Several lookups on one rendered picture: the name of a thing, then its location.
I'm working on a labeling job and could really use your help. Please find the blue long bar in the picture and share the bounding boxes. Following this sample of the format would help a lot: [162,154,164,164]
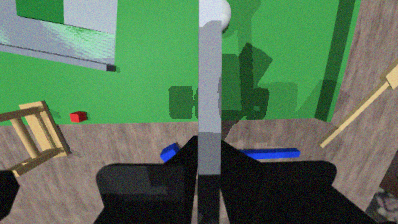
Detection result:
[160,143,300,162]

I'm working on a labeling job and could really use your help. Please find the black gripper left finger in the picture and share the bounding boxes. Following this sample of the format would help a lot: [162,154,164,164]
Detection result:
[96,135,198,224]

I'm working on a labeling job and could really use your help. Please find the green putting mat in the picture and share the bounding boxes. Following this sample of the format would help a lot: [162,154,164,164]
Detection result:
[0,0,340,125]

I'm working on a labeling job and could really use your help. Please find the small red cube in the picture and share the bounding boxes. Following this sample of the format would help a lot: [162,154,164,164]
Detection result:
[70,111,86,123]

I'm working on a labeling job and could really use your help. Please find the white ball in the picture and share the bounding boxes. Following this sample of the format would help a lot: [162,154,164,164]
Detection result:
[221,0,231,31]

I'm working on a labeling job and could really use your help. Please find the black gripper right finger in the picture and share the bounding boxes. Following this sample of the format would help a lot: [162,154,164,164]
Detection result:
[221,139,337,224]

